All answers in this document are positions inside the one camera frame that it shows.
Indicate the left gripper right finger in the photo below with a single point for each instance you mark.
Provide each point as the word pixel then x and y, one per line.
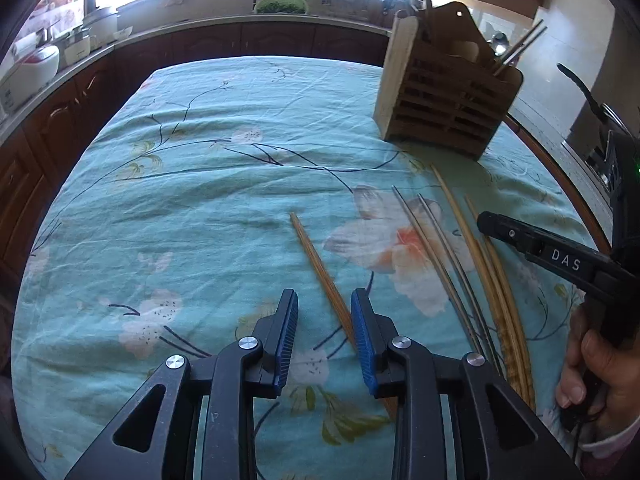
pixel 495 433

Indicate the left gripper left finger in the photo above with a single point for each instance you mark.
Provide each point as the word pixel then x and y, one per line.
pixel 197 415

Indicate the brown wooden chopstick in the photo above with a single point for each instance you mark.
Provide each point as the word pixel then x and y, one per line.
pixel 327 284

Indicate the steel chopstick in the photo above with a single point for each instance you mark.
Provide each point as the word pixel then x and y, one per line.
pixel 509 58
pixel 442 274
pixel 478 315

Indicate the person's right hand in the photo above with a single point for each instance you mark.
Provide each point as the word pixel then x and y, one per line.
pixel 618 369

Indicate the black wok with lid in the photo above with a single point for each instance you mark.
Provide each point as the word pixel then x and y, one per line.
pixel 609 121

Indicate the teal floral tablecloth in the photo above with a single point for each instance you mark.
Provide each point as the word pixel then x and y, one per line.
pixel 173 234

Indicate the wooden utensil holder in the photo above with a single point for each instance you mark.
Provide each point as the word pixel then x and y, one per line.
pixel 441 83

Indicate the white rice cooker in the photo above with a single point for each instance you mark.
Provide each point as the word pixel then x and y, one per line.
pixel 27 77

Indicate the white steamer pot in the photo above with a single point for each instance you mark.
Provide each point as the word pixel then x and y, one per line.
pixel 76 46

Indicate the green colander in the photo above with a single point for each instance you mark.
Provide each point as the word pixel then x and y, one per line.
pixel 281 7

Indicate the tropical fruit poster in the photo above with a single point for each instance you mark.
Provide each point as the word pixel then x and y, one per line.
pixel 57 16

